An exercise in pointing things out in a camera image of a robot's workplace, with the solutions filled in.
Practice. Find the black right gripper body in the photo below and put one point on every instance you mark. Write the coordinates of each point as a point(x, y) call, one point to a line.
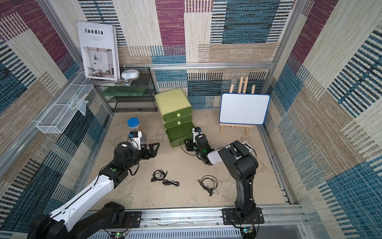
point(196, 136)

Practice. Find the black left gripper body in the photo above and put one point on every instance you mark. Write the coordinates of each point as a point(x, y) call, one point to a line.
point(144, 155)

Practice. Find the green drawer cabinet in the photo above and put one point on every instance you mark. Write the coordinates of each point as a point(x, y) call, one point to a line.
point(176, 112)

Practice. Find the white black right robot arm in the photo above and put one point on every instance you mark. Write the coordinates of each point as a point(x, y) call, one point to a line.
point(241, 165)

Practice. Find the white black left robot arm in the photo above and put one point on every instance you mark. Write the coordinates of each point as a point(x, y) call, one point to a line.
point(67, 222)

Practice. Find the black braided earphones left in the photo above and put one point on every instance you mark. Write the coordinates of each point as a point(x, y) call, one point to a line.
point(160, 175)

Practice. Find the clear pencil tub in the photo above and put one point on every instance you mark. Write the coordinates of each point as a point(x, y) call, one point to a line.
point(134, 125)

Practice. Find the blue framed whiteboard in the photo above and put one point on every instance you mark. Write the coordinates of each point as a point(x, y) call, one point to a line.
point(259, 107)

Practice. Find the white oval device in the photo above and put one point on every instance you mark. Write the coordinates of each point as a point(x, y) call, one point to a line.
point(130, 74)

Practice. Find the Inedia magazine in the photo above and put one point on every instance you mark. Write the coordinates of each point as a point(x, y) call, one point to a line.
point(98, 46)

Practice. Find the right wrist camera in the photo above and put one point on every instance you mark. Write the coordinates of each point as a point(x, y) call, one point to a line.
point(196, 131)

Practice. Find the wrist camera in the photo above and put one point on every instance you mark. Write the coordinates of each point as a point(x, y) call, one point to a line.
point(196, 131)
point(135, 139)

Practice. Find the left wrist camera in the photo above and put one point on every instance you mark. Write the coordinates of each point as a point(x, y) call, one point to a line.
point(135, 139)

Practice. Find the black wire shelf rack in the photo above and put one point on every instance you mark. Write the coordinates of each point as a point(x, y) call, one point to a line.
point(129, 96)

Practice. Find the white wire basket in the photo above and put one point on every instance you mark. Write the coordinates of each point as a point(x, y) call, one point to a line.
point(70, 101)

